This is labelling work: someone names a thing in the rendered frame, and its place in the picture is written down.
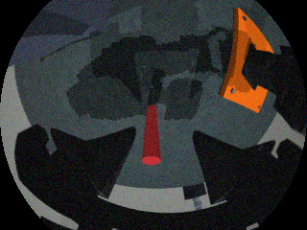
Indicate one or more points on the red peg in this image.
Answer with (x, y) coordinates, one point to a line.
(151, 143)

